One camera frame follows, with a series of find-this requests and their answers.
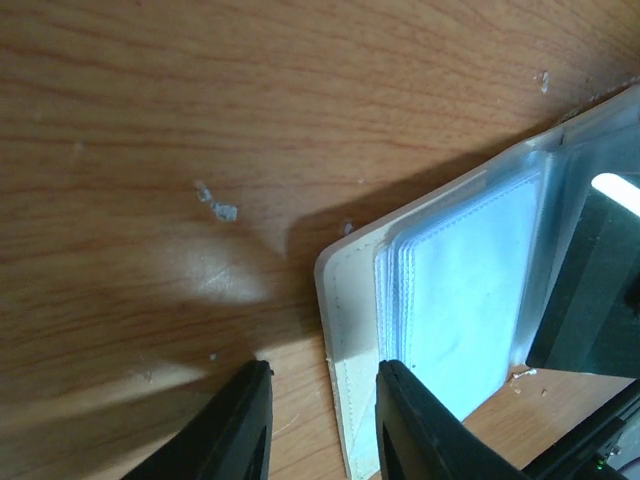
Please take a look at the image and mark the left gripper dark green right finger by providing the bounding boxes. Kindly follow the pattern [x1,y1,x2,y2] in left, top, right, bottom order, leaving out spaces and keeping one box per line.
[375,360,525,480]

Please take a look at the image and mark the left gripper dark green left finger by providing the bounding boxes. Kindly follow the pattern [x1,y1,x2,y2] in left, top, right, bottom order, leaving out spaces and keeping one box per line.
[124,360,273,479]

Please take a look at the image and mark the beige card holder wallet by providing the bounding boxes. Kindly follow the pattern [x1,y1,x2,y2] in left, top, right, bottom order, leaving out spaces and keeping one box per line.
[314,87,639,479]

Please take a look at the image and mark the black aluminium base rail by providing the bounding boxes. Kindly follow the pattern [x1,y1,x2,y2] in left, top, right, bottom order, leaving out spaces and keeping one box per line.
[523,380,639,479]

